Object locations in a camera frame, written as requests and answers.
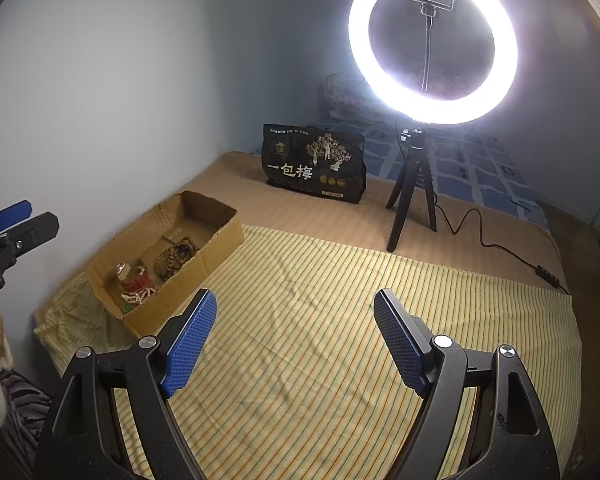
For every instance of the zebra striped cloth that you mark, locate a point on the zebra striped cloth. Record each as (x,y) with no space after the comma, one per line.
(25,410)

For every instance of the blue checked bedsheet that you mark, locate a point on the blue checked bedsheet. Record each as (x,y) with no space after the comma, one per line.
(475,165)

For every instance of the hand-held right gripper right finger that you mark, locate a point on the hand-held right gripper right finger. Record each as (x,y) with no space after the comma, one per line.
(400,345)

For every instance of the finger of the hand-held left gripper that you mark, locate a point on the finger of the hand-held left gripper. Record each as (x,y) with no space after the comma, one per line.
(30,230)
(10,215)

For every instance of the small clear glass jar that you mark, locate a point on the small clear glass jar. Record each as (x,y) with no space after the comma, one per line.
(127,272)

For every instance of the striped yellow cloth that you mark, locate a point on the striped yellow cloth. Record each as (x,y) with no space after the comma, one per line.
(305,320)

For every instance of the brown bed mat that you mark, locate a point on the brown bed mat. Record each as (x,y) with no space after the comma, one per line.
(330,215)

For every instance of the black phone holder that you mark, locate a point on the black phone holder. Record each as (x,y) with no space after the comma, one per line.
(428,5)

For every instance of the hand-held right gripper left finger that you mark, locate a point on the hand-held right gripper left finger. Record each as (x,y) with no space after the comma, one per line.
(192,340)

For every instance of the brown cardboard box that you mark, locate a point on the brown cardboard box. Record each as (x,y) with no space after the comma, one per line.
(200,255)

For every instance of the black printed snack bag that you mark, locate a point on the black printed snack bag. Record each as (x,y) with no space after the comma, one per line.
(312,165)

